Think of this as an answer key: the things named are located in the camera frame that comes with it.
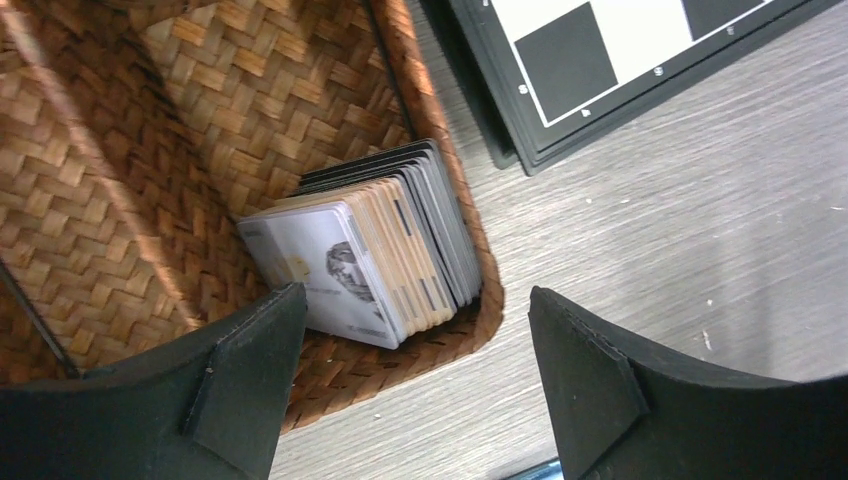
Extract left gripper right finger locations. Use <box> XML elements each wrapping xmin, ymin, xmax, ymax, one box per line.
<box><xmin>528</xmin><ymin>287</ymin><xmax>847</xmax><ymax>479</ymax></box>

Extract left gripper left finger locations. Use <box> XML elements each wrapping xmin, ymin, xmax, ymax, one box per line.
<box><xmin>1</xmin><ymin>283</ymin><xmax>307</xmax><ymax>479</ymax></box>

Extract blue card holder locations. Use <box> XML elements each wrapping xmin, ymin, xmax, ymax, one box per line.
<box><xmin>504</xmin><ymin>459</ymin><xmax>564</xmax><ymax>480</ymax></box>

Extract cards in basket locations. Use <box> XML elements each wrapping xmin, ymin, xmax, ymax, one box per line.
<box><xmin>237</xmin><ymin>139</ymin><xmax>483</xmax><ymax>349</ymax></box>

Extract black white chessboard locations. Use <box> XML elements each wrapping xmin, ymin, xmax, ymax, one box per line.
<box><xmin>421</xmin><ymin>0</ymin><xmax>830</xmax><ymax>176</ymax></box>

